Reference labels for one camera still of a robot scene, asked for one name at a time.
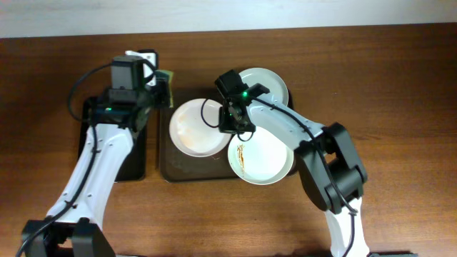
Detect brown tray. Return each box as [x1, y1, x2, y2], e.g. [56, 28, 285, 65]
[159, 88, 238, 183]

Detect black tray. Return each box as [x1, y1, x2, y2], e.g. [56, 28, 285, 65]
[78, 96, 147, 183]

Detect white plate top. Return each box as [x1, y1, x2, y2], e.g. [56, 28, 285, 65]
[239, 68, 289, 106]

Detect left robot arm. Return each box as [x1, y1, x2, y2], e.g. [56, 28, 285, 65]
[16, 55, 172, 256]

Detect white plate bottom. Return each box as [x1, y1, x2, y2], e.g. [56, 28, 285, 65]
[227, 126, 294, 186]

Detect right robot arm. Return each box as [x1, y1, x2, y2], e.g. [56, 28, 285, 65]
[215, 70, 370, 257]

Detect white plate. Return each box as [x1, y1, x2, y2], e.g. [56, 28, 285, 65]
[227, 126, 294, 186]
[169, 99, 231, 158]
[239, 68, 289, 106]

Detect green yellow sponge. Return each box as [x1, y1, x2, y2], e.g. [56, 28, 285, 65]
[156, 70, 174, 109]

